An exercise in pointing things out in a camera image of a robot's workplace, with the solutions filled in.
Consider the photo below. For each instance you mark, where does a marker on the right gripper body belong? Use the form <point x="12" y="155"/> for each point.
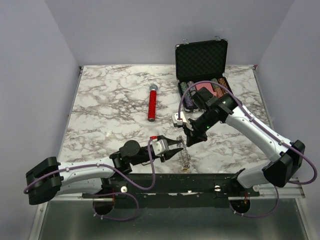
<point x="201" y="124"/>

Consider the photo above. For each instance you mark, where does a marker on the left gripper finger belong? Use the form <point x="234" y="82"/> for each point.
<point x="168" y="154"/>
<point x="165" y="142"/>

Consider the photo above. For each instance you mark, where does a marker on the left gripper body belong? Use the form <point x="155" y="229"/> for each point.
<point x="145" y="157"/>

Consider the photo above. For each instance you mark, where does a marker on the round metal keyring disc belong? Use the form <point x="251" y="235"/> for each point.
<point x="184" y="157"/>

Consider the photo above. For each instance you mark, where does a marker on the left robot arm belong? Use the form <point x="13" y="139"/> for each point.
<point x="51" y="178"/>

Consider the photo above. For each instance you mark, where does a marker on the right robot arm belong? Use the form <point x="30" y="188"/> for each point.
<point x="283" y="155"/>

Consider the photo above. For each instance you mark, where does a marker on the red glitter microphone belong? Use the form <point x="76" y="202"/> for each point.
<point x="152" y="103"/>

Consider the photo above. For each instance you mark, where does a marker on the pink playing card deck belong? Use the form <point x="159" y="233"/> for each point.
<point x="208" y="86"/>

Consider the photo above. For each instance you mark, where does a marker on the black poker chip case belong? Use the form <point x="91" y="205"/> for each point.
<point x="201" y="61"/>

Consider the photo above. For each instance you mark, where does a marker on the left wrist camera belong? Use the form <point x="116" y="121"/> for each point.
<point x="160" y="147"/>

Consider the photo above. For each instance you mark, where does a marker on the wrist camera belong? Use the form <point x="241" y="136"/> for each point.
<point x="180" y="120"/>
<point x="160" y="147"/>

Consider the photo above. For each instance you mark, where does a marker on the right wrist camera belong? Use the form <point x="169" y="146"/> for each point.
<point x="180" y="120"/>

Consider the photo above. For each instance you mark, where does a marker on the black front mounting rail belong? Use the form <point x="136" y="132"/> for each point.
<point x="171" y="190"/>

